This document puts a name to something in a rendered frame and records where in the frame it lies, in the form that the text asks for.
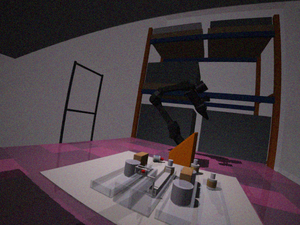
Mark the small white jar with tan label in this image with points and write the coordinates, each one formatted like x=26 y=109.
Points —
x=212 y=181

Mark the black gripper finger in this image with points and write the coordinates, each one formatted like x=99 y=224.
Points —
x=204 y=113

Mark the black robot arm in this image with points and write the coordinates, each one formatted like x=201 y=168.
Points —
x=185 y=85

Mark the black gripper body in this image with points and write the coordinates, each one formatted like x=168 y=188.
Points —
x=197 y=104

